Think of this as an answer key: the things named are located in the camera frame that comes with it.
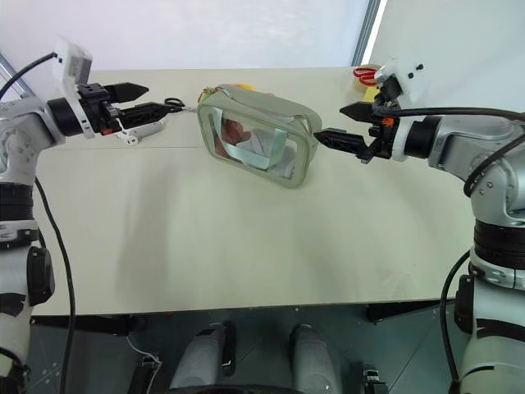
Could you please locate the aluminium frame post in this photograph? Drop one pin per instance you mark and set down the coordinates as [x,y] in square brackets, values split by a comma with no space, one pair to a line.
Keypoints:
[367,33]

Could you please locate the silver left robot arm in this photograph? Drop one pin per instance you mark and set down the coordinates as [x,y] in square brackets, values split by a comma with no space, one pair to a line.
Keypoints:
[18,135]

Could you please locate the dark red cloth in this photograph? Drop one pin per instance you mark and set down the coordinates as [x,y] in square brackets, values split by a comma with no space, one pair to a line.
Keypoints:
[231,133]

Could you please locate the white plastic plug block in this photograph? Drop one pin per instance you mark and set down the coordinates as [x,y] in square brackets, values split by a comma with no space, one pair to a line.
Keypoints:
[137,134]

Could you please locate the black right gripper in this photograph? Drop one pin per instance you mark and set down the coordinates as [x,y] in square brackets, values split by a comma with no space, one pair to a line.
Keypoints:
[381,139]

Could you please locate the clear green-trimmed toiletry pouch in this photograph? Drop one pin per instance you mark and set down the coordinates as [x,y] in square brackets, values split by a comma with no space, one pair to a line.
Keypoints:
[262,111]

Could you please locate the aluminium frame bar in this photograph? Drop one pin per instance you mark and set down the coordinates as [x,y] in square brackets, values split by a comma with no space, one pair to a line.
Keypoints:
[12,76]

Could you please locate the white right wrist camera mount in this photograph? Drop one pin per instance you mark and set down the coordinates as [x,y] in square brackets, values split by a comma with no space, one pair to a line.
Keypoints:
[408,78]

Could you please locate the yellow red green toy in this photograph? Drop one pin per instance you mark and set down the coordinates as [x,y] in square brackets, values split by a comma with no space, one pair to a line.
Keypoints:
[245,86]

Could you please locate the light blue ribbon strap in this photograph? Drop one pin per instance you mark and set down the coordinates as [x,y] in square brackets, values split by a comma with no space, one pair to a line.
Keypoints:
[246,158]

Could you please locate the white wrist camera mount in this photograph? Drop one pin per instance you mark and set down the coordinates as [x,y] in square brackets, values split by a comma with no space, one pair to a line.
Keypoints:
[69,61]
[408,78]

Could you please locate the light grey-blue cloth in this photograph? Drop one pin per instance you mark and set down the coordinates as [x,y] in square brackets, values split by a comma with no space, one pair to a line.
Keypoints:
[266,152]

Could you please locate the black table frame bar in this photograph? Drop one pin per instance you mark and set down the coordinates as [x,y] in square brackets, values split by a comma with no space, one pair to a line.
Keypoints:
[82,324]

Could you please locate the grey rounded robot leg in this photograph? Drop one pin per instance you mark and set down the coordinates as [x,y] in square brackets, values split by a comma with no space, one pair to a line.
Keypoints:
[201,357]
[313,361]

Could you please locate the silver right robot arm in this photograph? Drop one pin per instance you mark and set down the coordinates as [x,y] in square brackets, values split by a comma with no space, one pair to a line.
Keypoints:
[488,164]

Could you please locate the yellow sticky note pad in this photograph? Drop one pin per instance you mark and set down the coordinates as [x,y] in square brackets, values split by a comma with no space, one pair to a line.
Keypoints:
[370,95]

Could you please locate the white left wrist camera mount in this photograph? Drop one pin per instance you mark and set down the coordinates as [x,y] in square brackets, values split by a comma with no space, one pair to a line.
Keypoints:
[69,61]

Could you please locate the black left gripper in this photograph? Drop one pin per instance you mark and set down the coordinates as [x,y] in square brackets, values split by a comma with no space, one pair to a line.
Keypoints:
[96,108]

